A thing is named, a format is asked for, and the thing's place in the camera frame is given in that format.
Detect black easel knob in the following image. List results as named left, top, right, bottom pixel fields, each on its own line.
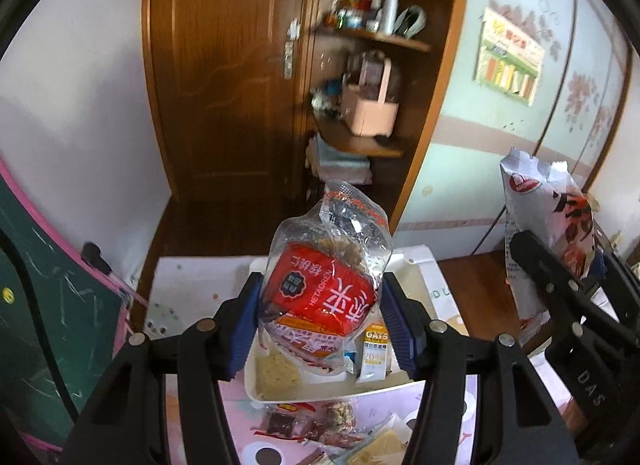
left=82, top=242, right=114, bottom=276

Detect silver door lock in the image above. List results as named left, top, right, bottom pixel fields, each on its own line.
left=267, top=19, right=302, bottom=80

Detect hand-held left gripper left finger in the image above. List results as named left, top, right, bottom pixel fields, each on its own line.
left=60, top=272, right=266, bottom=465

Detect white and red chip bag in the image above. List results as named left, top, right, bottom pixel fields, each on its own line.
left=500, top=147, right=598, bottom=346

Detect yellow noodle cake packet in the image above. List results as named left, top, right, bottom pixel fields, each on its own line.
left=345, top=424, right=416, bottom=465

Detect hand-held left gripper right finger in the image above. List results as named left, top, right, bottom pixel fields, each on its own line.
left=382, top=275, right=581, bottom=465

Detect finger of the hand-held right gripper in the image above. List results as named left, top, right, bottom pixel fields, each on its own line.
left=594, top=250, right=640, bottom=331
left=507, top=230, right=608, bottom=346

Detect mixed nut packet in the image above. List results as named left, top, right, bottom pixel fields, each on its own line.
left=320, top=400, right=358, bottom=431

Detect green tape roll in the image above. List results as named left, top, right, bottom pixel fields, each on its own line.
left=397, top=5, right=429, bottom=40

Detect wall poster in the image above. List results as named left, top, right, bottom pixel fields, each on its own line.
left=474, top=7, right=546, bottom=107

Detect wooden corner shelf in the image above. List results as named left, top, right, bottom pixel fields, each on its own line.
left=295, top=0, right=473, bottom=256

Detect pink storage basket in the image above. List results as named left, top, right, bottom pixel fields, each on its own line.
left=340, top=50, right=402, bottom=138

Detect brown wooden door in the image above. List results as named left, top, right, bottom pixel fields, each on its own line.
left=142, top=0, right=321, bottom=206

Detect cluster of small jars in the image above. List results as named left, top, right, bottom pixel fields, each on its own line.
left=325, top=0, right=382, bottom=32

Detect green chalkboard with pink frame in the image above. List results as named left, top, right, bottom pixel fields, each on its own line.
left=0, top=160, right=132, bottom=452

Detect white plastic bin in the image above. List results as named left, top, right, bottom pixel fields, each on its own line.
left=244, top=255, right=437, bottom=403

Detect white plastic roll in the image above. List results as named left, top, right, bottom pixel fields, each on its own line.
left=380, top=0, right=401, bottom=36

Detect clear bag with red label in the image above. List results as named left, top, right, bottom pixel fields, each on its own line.
left=257, top=180, right=393, bottom=376

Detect dark red date packet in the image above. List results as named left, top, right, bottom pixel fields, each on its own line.
left=260, top=402, right=316, bottom=438

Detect yellow noodle cake bag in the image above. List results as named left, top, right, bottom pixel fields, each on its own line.
left=255, top=351, right=304, bottom=392

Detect small red snack packets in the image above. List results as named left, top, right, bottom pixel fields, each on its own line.
left=295, top=420, right=366, bottom=449

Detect white oat packet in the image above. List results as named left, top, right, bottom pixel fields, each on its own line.
left=355, top=320, right=394, bottom=386

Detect folded cloth stack on shelf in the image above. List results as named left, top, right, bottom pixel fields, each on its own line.
left=305, top=135, right=374, bottom=186

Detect floral sliding wardrobe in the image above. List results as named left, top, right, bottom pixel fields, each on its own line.
left=390, top=0, right=636, bottom=262

